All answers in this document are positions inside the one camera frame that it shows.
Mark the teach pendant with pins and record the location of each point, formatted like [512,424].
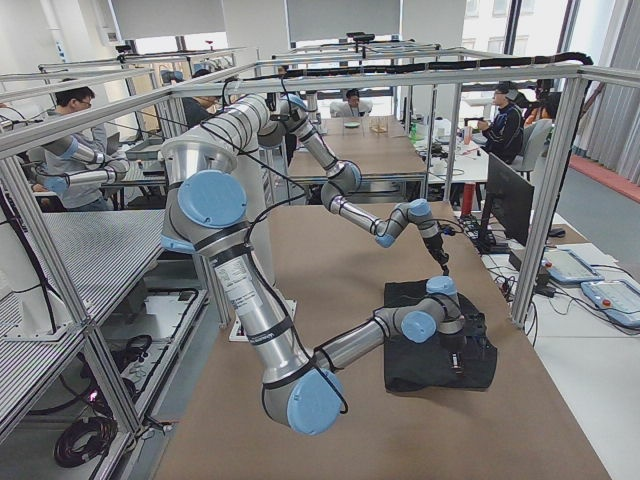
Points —
[566,267]
[618,299]

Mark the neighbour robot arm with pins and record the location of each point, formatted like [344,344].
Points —
[205,210]

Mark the red cylinder bottle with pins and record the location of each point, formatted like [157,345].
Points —
[468,198]

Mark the black computer monitor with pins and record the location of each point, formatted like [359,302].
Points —
[509,199]

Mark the far teach pendant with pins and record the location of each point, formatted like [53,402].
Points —
[566,267]

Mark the seated person dark jacket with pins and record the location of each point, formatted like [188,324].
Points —
[504,135]

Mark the person grey sweater left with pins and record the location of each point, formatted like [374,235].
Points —
[74,169]

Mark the person white shirt back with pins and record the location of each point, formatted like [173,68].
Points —
[352,107]

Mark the near teach pendant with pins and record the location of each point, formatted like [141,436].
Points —
[618,299]

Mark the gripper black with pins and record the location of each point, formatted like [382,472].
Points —
[454,343]
[436,248]

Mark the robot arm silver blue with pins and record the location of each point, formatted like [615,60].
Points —
[300,388]
[344,178]

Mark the black t-shirt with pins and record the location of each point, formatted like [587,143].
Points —
[410,366]

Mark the computer mouse black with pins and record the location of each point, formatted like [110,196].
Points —
[557,233]

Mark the coiled black cables floor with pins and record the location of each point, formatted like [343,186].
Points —
[84,440]

